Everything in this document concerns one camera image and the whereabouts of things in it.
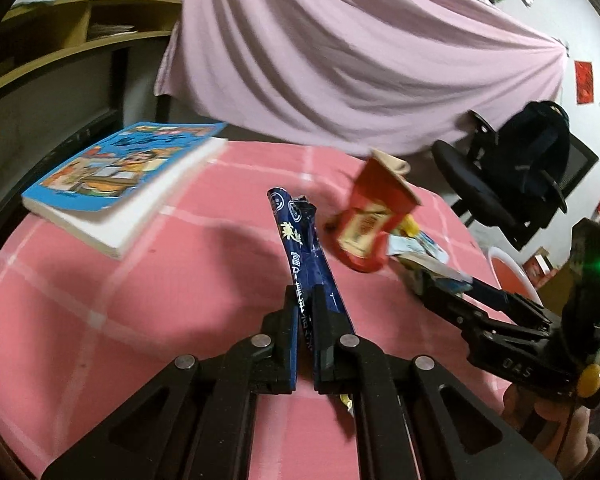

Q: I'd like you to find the red bucket with white rim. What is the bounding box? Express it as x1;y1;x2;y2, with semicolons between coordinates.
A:
487;247;541;311

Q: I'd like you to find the white blue wrapper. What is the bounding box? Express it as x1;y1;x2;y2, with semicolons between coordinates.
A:
386;230;473;295

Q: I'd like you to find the dark blue snack wrapper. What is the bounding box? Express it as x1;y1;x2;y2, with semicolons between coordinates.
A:
266;186;356;413

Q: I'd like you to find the person's right hand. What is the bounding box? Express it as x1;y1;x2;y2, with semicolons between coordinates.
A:
502;384;600;480

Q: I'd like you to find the blue cartoon cover book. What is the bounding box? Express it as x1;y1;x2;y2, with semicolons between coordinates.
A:
21;121;229;261

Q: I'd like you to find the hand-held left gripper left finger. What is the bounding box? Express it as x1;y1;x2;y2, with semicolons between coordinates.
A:
40;284;301;480

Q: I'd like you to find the red square wall poster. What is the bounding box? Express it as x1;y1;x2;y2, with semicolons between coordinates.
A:
574;60;596;106

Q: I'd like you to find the black office chair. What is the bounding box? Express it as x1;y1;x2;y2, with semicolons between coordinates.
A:
432;110;600;251

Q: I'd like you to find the yellow bead charm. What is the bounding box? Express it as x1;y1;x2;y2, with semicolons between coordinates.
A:
577;345;600;396

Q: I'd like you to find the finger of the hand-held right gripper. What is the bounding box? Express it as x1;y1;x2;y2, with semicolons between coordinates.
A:
412;271;511;356
469;276;562;332

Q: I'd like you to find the pink checkered tablecloth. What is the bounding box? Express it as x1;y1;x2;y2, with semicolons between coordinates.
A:
0;140;516;480

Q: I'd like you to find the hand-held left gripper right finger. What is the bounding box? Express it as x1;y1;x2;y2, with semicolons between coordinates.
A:
311;284;563;480

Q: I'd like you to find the pink hanging cloth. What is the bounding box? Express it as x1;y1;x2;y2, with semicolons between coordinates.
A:
155;0;566;157

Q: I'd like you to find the dark blue backpack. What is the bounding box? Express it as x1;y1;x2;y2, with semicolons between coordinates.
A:
495;101;571;211

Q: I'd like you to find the wooden shelf unit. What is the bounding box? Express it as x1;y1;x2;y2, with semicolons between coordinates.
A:
0;0;183;106

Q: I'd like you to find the red paper carton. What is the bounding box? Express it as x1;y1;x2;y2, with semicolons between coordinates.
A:
325;149;423;273

